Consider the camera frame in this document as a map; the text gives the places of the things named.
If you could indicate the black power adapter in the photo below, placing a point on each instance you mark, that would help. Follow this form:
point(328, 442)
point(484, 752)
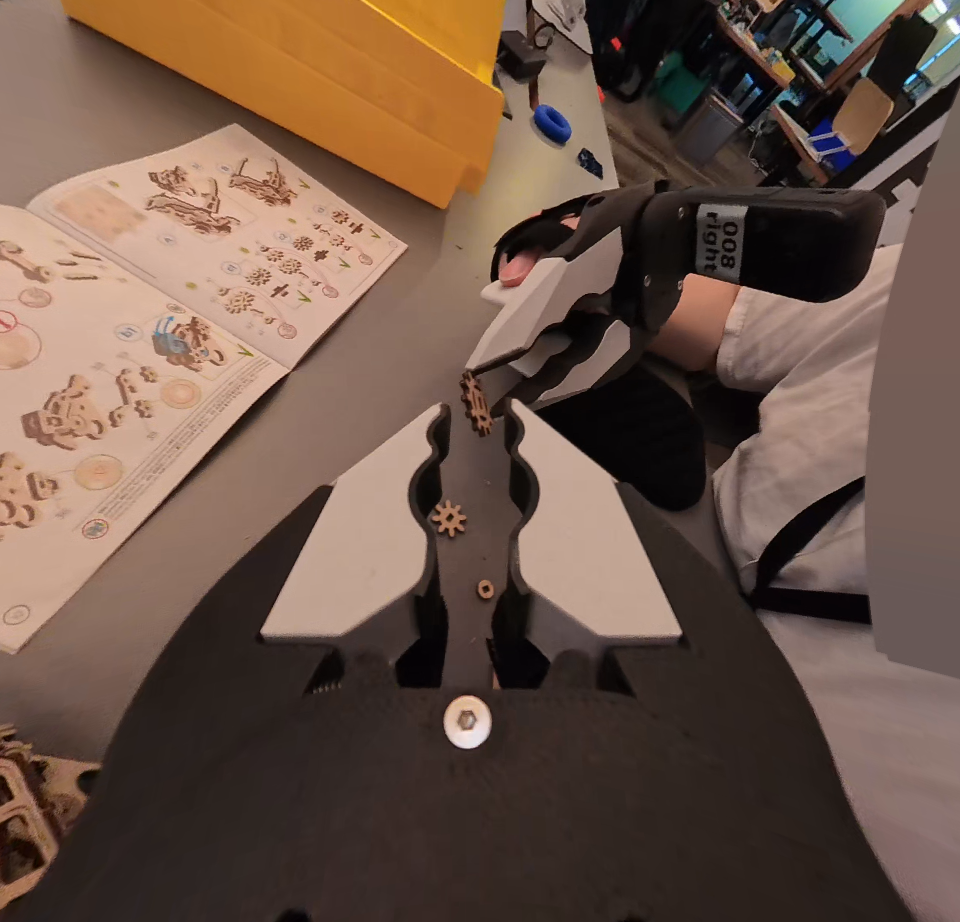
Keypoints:
point(521, 51)

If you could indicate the dark assembled wooden model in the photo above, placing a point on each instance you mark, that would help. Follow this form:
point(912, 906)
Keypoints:
point(30, 802)

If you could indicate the wooden gear with square holes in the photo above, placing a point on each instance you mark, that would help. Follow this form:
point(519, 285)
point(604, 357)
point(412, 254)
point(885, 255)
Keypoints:
point(477, 408)

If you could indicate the small spoked wooden gear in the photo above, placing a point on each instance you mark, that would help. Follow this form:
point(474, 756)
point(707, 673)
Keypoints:
point(448, 518)

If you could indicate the person's white shirt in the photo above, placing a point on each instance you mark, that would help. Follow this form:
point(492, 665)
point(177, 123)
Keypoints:
point(810, 412)

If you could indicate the yellow plastic bin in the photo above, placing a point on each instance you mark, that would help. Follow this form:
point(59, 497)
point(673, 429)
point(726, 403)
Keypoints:
point(300, 51)

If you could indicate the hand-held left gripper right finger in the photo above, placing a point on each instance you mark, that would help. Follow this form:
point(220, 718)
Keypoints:
point(592, 562)

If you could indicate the black office chair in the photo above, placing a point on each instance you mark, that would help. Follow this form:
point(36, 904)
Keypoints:
point(904, 51)

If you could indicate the person's right hand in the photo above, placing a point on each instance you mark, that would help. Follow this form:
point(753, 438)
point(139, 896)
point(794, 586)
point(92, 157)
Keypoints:
point(519, 270)

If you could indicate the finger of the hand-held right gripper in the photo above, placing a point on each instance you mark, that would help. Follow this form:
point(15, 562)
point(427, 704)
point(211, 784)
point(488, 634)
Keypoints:
point(592, 352)
point(525, 314)

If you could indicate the assembly instruction booklet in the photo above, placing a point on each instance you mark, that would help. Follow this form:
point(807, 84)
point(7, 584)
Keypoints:
point(112, 352)

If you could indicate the grey waste bin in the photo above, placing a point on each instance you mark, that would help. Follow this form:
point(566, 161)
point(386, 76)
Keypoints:
point(709, 130)

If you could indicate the small dark blue object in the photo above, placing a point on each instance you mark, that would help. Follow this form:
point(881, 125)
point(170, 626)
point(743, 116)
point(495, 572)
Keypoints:
point(590, 164)

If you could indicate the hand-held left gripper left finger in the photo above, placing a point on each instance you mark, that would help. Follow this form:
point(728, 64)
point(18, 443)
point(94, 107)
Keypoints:
point(352, 562)

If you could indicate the person's right forearm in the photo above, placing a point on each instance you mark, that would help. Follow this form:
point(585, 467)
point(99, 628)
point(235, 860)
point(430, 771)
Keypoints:
point(697, 322)

